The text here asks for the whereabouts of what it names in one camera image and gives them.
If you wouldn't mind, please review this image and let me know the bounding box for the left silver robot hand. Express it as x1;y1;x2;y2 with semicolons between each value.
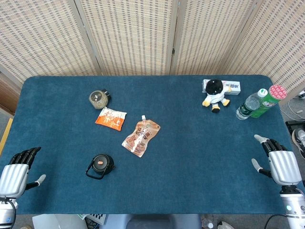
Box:
0;146;47;198

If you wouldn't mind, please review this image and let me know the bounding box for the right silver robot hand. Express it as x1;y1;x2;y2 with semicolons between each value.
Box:
251;134;302;187

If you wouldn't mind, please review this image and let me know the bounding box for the black electric kettle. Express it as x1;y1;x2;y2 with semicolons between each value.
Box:
85;154;116;180

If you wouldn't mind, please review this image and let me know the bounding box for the grey sneaker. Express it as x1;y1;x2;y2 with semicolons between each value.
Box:
291;129;305;159

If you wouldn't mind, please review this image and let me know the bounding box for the green can with pink lid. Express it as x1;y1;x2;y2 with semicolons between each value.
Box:
250;84;288;118

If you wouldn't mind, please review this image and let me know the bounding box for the clear water bottle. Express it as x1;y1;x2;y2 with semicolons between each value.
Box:
235;88;269;121

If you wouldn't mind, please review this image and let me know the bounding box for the white carton box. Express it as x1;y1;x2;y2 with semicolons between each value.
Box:
202;79;241;96

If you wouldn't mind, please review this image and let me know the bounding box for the black-headed plush doll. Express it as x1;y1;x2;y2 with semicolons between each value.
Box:
202;79;232;114

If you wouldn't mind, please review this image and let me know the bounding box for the orange snack packet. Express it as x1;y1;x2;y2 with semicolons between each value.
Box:
95;106;127;132

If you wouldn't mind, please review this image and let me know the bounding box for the glass jar with black lid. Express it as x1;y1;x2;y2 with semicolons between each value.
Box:
89;88;112;110

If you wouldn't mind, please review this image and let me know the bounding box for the brown spout pouch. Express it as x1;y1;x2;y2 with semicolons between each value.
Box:
121;115;161;158

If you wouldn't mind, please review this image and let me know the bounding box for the woven folding screen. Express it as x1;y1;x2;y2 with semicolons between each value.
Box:
0;0;305;88

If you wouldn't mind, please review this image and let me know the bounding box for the black cable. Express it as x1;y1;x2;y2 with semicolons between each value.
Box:
264;213;290;229

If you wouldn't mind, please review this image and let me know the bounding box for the white cable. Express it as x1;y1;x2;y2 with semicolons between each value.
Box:
287;94;305;120

